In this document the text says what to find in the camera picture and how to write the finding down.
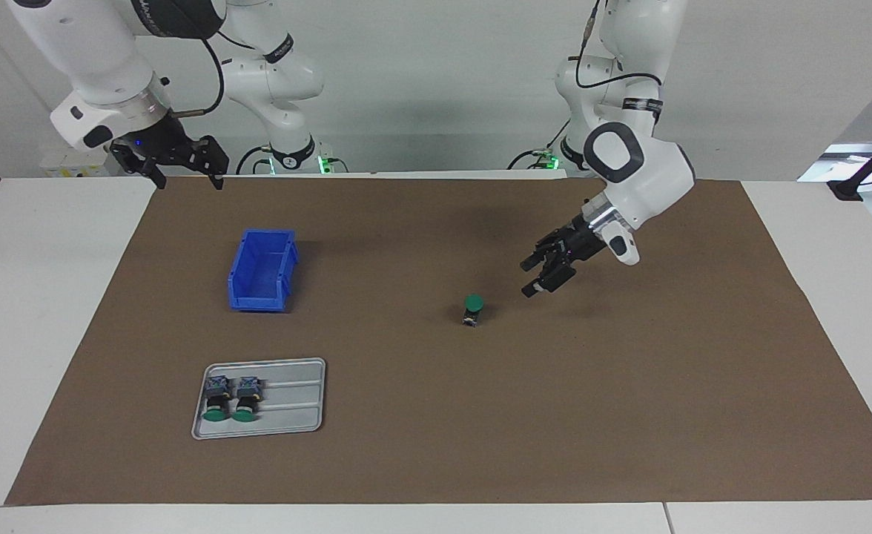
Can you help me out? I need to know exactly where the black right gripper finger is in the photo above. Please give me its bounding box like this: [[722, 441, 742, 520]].
[[193, 135, 230, 191], [110, 141, 168, 190]]

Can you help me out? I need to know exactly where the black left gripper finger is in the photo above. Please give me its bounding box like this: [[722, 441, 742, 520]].
[[521, 261, 579, 299], [520, 228, 569, 273]]

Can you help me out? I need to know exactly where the blue plastic storage bin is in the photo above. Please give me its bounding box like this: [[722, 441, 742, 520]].
[[228, 228, 300, 313]]

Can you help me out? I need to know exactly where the brown table mat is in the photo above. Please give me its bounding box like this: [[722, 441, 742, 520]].
[[4, 176, 872, 506]]

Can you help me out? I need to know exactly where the white side bench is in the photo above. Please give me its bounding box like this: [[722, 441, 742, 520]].
[[798, 141, 872, 202]]

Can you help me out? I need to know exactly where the silver metal tray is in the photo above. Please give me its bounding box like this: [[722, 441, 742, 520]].
[[191, 358, 327, 441]]

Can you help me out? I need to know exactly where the black base cable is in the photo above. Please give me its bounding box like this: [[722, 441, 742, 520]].
[[236, 145, 274, 176], [508, 119, 572, 170]]

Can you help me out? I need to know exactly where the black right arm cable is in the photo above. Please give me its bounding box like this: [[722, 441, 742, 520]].
[[171, 37, 226, 119]]

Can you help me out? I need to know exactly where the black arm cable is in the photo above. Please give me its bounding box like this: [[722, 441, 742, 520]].
[[171, 37, 226, 119], [574, 0, 664, 91]]

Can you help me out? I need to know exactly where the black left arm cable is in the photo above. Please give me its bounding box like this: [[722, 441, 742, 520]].
[[574, 0, 664, 91]]

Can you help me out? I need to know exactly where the black camera stand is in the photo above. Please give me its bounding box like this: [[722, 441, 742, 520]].
[[828, 122, 872, 202]]

